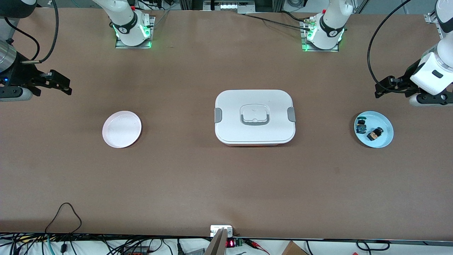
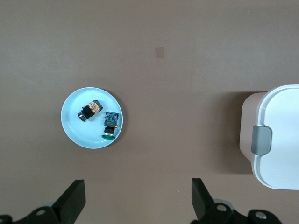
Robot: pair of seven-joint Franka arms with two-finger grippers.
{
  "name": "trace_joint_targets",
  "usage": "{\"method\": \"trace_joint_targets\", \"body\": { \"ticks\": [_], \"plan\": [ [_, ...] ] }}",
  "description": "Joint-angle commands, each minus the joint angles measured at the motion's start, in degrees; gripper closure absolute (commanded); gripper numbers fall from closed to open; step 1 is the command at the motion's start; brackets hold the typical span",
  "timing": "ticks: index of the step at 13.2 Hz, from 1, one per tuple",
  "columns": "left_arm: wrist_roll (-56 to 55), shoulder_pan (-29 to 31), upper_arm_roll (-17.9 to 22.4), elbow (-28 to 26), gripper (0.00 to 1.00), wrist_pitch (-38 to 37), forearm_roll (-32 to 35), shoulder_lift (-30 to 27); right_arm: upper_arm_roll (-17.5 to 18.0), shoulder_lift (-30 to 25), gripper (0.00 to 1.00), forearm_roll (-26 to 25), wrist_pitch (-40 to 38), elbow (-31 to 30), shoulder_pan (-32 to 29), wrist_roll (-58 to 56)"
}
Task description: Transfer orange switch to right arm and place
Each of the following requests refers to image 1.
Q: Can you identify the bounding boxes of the black looped cable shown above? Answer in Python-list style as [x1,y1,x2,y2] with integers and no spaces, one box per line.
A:
[45,203,82,235]

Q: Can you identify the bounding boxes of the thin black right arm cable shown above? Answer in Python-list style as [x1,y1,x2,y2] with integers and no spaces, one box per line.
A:
[4,27,40,61]

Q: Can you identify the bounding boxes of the tangled black cable bundle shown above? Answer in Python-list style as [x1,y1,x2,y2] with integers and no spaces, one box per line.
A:
[0,232,213,255]

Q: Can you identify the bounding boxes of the brown cardboard piece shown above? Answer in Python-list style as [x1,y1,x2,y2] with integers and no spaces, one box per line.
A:
[281,241,309,255]

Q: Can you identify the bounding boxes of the orange push button switch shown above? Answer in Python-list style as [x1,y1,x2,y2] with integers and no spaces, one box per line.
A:
[367,127,384,141]

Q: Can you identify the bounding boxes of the aluminium bar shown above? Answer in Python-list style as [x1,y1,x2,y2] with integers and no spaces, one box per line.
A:
[205,228,228,255]

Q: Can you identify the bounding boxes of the aluminium corner bracket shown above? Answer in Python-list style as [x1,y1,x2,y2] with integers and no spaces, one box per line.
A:
[424,13,443,38]

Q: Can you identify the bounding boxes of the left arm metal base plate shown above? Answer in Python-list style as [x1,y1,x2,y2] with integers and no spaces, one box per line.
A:
[301,19,339,52]

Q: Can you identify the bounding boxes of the light blue round plate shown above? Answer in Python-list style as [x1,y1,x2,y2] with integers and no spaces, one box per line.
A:
[354,111,394,148]

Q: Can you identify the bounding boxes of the white lunch box grey latches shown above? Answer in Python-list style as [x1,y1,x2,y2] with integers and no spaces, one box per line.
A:
[214,90,296,147]

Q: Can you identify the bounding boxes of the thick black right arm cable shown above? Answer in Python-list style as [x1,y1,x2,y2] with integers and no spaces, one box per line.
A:
[21,0,59,65]

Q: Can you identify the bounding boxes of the red clip leads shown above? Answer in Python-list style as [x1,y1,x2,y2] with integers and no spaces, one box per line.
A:
[244,238,270,255]

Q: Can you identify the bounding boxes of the black tabletop cable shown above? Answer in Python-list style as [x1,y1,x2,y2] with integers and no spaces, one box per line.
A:
[238,12,314,32]

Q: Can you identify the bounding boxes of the pink round plate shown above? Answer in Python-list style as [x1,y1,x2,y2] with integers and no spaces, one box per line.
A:
[102,111,142,148]

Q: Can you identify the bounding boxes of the black flat cable loop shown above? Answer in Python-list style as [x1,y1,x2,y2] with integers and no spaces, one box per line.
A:
[356,240,390,251]

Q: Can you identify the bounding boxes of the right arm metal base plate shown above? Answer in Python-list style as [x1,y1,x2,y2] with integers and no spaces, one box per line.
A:
[115,16,155,49]

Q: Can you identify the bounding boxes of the small white device box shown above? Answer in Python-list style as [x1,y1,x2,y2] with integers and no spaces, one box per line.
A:
[210,225,234,237]

